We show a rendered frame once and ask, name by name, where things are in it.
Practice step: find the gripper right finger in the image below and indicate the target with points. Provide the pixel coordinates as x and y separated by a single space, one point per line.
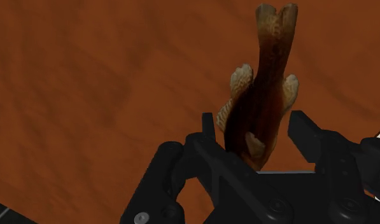
335 152

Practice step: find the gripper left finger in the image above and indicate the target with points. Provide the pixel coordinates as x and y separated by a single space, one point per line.
208 161

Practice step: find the brown fish figure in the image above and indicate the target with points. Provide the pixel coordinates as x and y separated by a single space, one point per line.
261 105

